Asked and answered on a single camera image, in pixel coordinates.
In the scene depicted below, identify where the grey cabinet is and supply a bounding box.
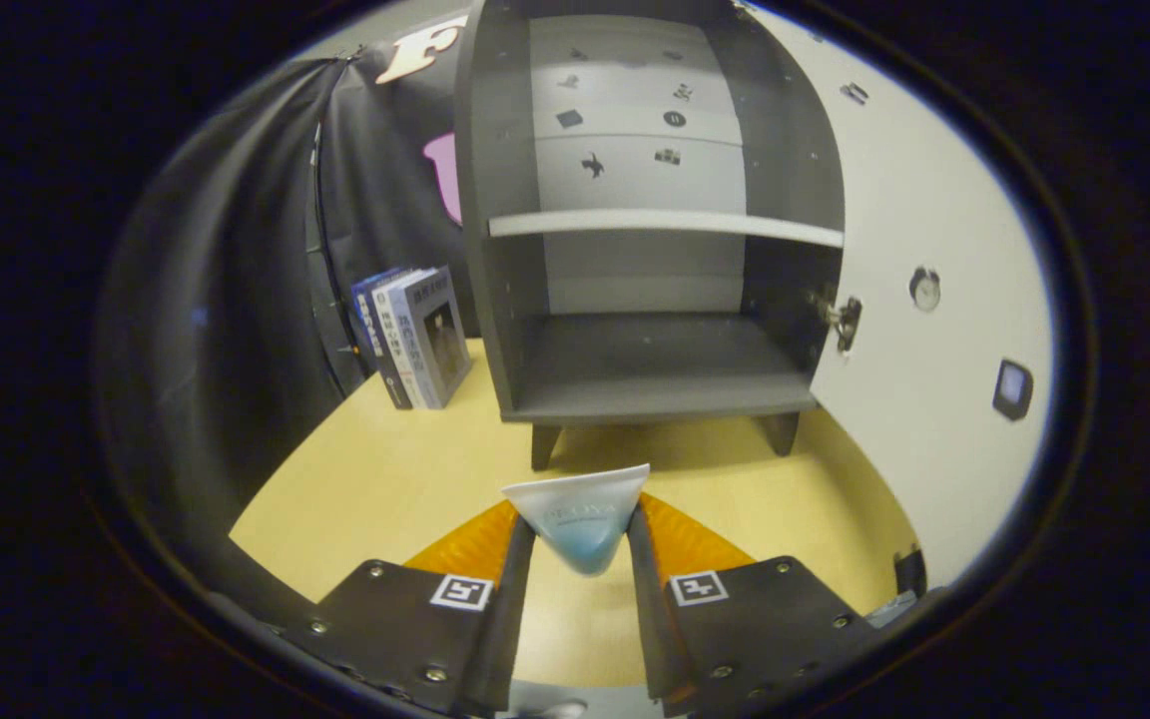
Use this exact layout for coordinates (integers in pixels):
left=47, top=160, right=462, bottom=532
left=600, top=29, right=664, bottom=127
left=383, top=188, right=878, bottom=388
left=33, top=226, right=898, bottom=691
left=453, top=0, right=848, bottom=472

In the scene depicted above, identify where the white cabinet shelf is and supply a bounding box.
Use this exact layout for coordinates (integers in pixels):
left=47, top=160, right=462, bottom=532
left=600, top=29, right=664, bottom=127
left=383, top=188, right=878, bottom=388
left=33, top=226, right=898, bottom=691
left=487, top=208, right=846, bottom=249

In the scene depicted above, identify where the white cabinet door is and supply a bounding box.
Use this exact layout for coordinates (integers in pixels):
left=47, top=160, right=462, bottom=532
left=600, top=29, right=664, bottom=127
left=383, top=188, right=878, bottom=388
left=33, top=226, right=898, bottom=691
left=735, top=5, right=1055, bottom=590

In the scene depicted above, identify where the small black block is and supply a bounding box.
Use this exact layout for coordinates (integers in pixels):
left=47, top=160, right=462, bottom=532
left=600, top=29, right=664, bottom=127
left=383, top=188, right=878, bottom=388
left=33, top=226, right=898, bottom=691
left=894, top=547, right=927, bottom=598

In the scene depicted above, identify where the dark spine book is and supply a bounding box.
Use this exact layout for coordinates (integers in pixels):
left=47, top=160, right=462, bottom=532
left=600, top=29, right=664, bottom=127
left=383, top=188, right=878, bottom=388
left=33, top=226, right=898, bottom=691
left=367, top=278, right=418, bottom=410

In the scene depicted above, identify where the grey cover book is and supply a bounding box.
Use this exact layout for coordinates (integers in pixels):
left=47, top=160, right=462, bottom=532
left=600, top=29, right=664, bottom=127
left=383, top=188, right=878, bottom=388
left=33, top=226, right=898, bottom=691
left=382, top=265, right=474, bottom=410

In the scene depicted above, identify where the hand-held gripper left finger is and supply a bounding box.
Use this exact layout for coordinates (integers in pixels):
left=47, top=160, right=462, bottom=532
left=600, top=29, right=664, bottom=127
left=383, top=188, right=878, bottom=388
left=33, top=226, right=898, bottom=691
left=266, top=499, right=538, bottom=718

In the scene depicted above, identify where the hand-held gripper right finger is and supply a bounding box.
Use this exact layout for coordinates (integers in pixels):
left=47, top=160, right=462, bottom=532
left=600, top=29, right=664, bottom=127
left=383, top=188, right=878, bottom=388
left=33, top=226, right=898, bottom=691
left=625, top=492, right=880, bottom=718

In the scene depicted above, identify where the black backdrop cloth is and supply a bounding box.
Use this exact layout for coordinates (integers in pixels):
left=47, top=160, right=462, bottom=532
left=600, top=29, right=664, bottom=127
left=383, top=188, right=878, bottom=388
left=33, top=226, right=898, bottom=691
left=96, top=15, right=481, bottom=600

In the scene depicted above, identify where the thin black cable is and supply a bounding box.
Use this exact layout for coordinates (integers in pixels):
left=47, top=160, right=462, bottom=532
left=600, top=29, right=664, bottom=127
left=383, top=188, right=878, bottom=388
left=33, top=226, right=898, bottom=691
left=305, top=120, right=371, bottom=400

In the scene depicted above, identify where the white and blue tube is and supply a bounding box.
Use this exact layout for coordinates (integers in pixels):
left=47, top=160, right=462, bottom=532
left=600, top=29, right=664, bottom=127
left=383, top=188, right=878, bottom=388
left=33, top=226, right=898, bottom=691
left=500, top=463, right=652, bottom=578

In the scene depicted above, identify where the blue spine book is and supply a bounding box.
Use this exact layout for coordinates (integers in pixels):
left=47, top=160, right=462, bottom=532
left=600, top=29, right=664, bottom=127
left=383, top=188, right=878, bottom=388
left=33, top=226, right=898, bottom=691
left=351, top=268, right=408, bottom=375

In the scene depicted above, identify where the metal door hinge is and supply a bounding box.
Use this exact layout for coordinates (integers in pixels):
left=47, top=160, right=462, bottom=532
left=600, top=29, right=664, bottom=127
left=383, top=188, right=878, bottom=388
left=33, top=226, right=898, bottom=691
left=815, top=290, right=863, bottom=356

